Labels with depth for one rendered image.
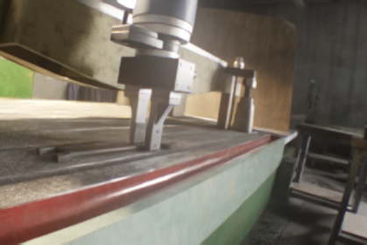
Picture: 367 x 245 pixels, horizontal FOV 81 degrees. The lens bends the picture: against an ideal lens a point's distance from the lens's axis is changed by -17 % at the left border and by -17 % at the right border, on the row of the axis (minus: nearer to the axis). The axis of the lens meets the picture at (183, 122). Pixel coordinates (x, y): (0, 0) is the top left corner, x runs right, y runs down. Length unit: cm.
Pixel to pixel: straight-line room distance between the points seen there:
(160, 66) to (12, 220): 29
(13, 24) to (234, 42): 128
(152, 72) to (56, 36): 17
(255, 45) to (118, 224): 140
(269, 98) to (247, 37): 39
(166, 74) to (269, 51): 118
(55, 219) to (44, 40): 28
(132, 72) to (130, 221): 28
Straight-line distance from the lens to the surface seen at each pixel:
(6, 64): 156
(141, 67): 43
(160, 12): 40
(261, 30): 158
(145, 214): 23
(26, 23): 42
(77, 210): 25
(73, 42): 46
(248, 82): 96
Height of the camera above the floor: 93
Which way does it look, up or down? 6 degrees down
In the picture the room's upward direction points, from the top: 9 degrees clockwise
